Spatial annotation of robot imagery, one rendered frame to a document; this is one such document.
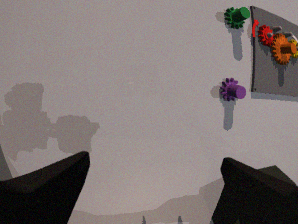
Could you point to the green gear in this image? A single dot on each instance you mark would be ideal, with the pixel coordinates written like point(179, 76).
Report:
point(237, 16)

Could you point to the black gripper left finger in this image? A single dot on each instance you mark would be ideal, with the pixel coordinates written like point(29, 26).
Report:
point(46, 196)

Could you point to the purple gear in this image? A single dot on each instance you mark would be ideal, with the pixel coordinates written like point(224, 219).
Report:
point(230, 90)

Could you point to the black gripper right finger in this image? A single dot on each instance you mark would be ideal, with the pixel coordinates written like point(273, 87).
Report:
point(259, 198)

